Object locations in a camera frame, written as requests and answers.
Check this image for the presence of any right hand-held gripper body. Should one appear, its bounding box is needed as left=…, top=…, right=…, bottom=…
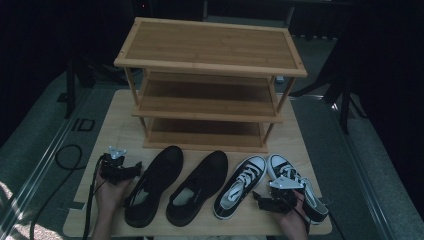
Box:
left=266, top=175, right=305, bottom=215

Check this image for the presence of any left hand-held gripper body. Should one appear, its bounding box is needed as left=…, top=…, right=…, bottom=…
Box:
left=99, top=145, right=134, bottom=186

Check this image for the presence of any black white canvas sneaker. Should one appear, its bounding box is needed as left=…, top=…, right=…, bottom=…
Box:
left=267, top=153, right=329, bottom=225
left=212, top=155, right=268, bottom=221

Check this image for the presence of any black shoe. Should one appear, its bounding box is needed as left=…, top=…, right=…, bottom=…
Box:
left=124, top=145, right=185, bottom=229
left=165, top=150, right=229, bottom=228

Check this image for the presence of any wooden shoe rack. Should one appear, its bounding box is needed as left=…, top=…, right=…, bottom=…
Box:
left=113, top=16, right=308, bottom=154

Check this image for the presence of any person's right hand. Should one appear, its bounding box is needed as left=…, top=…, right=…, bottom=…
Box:
left=278, top=199, right=310, bottom=234

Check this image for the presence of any black tape piece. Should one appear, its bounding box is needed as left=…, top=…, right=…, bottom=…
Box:
left=61, top=200, right=86, bottom=211

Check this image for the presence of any black metal stand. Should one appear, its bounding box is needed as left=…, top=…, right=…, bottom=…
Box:
left=289, top=66, right=368, bottom=135
left=56, top=59, right=98, bottom=120

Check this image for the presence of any right hand-held gripper cable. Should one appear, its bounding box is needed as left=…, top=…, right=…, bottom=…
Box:
left=293, top=194, right=312, bottom=234

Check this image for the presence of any hand-held gripper cable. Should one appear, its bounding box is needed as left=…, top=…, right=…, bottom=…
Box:
left=82, top=154, right=106, bottom=240
left=293, top=194, right=312, bottom=234

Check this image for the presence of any left hand-held gripper cable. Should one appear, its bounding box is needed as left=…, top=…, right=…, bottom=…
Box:
left=82, top=154, right=106, bottom=240

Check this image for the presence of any black floor cable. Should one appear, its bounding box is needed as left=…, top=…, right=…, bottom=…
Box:
left=29, top=144, right=84, bottom=240

